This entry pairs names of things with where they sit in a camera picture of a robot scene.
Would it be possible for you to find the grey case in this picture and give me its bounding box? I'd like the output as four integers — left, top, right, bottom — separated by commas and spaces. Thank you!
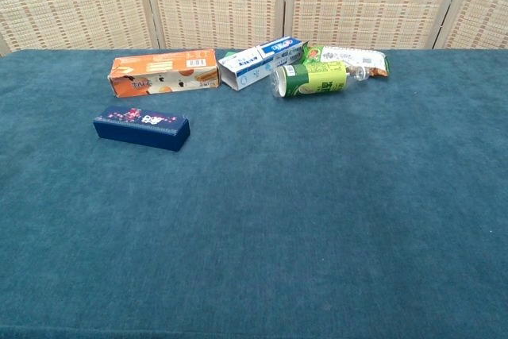
93, 105, 191, 152

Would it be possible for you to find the white blue toothpaste box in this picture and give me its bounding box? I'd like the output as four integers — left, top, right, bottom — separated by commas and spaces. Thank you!
217, 36, 309, 92

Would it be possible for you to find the plastic bottle green label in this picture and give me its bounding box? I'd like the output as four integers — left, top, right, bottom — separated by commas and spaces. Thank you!
271, 60, 370, 99

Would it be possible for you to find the blue table cloth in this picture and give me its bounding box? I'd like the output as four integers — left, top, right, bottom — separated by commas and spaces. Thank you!
0, 48, 508, 339

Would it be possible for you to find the orange biscuit box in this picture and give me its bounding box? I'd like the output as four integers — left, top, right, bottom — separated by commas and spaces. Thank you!
107, 48, 221, 98

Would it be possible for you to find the green white snack packet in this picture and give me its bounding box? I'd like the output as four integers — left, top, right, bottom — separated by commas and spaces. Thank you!
302, 43, 391, 78

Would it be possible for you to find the woven bamboo screen panel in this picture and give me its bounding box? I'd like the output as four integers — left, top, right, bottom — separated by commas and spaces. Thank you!
0, 0, 166, 54
434, 0, 508, 51
283, 0, 471, 51
140, 0, 289, 51

